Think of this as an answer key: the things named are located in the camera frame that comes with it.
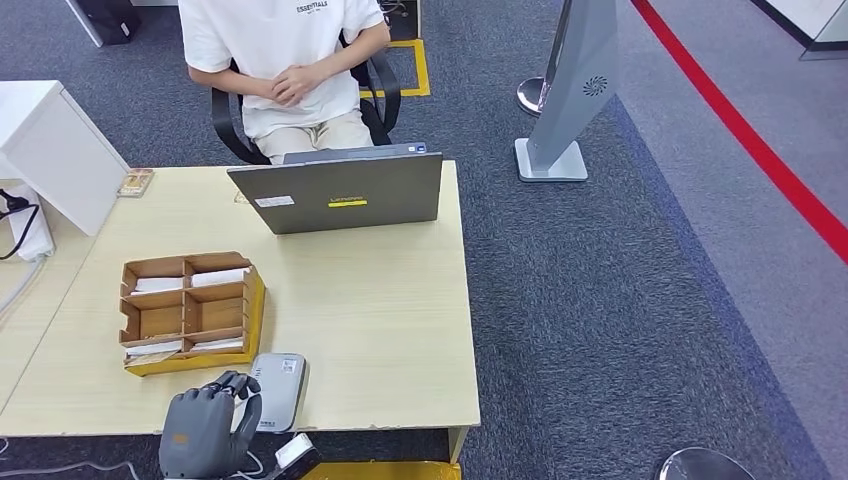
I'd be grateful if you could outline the grey floor standing sign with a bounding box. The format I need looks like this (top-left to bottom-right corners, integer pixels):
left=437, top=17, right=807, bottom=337
left=513, top=0, right=622, bottom=184

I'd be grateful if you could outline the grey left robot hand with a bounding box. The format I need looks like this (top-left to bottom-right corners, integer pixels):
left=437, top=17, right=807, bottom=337
left=158, top=370, right=264, bottom=480

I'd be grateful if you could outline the small patterned card box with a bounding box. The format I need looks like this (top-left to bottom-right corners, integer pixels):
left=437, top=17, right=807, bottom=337
left=116, top=167, right=156, bottom=200

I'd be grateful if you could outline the white power strip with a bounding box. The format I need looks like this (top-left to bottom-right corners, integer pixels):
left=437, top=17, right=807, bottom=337
left=5, top=184, right=56, bottom=264

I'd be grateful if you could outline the white cabinet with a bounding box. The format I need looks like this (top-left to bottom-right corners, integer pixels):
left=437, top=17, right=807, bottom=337
left=0, top=79, right=132, bottom=238

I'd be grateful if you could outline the person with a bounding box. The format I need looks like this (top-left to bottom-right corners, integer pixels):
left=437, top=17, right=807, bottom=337
left=176, top=0, right=393, bottom=166

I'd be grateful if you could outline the black office chair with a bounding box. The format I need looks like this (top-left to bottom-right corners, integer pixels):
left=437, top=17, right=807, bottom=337
left=210, top=29, right=404, bottom=167

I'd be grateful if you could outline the black computer case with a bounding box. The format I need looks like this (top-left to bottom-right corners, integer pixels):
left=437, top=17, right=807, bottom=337
left=64, top=0, right=142, bottom=48

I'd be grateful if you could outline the thin grey floor cable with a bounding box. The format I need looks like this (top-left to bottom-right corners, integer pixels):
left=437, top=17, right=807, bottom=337
left=0, top=437, right=142, bottom=480

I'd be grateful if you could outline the black power cable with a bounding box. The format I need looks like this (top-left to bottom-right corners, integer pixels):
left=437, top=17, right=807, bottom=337
left=0, top=188, right=42, bottom=262

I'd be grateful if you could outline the wooden compartment card holder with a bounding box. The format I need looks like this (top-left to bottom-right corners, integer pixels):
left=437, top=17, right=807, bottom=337
left=118, top=250, right=268, bottom=379

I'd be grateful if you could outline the chrome round stanchion base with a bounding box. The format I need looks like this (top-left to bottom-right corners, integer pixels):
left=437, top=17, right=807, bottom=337
left=651, top=446, right=758, bottom=480

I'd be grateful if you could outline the grey card reader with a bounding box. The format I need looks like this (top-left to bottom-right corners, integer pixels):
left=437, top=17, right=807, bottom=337
left=249, top=352, right=310, bottom=435

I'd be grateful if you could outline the white counter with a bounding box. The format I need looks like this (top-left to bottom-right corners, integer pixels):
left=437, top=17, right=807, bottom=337
left=750, top=0, right=848, bottom=62

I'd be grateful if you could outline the chrome stanchion post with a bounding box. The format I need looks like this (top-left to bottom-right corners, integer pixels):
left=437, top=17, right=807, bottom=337
left=515, top=0, right=575, bottom=119

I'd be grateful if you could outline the person's left hand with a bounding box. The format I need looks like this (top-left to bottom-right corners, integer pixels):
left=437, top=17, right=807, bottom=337
left=270, top=62, right=330, bottom=107

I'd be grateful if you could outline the grey laptop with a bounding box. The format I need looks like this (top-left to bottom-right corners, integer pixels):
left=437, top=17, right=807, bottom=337
left=226, top=141, right=444, bottom=236

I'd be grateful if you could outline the white cable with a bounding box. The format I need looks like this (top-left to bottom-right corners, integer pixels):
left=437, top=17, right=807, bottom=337
left=228, top=450, right=276, bottom=480

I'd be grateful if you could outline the white room key card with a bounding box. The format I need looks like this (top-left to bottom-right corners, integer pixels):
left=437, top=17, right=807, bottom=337
left=190, top=266, right=252, bottom=289
left=130, top=276, right=185, bottom=297
left=190, top=337, right=246, bottom=353
left=125, top=339, right=184, bottom=358

